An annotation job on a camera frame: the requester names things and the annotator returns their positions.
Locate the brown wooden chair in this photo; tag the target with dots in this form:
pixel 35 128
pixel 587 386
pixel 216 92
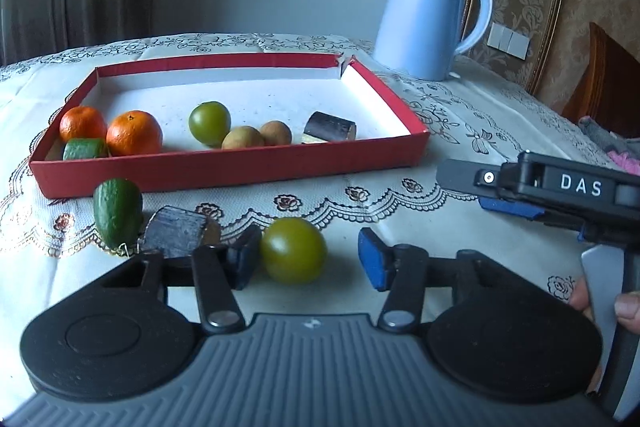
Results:
pixel 607 82

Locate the red cardboard box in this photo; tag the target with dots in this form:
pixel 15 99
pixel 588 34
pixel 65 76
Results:
pixel 225 172

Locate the pink cloth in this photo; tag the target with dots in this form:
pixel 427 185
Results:
pixel 625 162

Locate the green tomato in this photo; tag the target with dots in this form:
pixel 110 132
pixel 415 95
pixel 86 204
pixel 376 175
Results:
pixel 292 250
pixel 209 122

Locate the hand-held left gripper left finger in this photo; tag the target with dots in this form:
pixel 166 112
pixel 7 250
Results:
pixel 245 257

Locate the white wall switch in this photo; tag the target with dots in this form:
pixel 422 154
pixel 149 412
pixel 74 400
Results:
pixel 509 41

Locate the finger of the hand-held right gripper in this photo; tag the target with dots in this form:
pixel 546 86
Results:
pixel 505 206
pixel 465 177

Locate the orange mandarin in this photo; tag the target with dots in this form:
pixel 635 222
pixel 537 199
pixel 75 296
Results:
pixel 134 133
pixel 83 124

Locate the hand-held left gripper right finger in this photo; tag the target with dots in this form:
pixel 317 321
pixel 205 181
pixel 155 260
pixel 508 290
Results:
pixel 372 259

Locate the person's right hand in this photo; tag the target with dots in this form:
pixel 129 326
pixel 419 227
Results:
pixel 629 312

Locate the tan longan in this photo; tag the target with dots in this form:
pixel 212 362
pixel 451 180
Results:
pixel 275 133
pixel 242 139

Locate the green cucumber piece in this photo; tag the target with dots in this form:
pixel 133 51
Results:
pixel 117 212
pixel 85 149

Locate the grey cloth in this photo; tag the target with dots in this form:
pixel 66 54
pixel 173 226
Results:
pixel 597 133

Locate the light blue electric kettle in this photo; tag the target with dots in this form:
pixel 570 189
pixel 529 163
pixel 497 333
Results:
pixel 425 17

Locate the white embroidered tablecloth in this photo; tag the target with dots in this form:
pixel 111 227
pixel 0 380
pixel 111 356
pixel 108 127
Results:
pixel 475 122

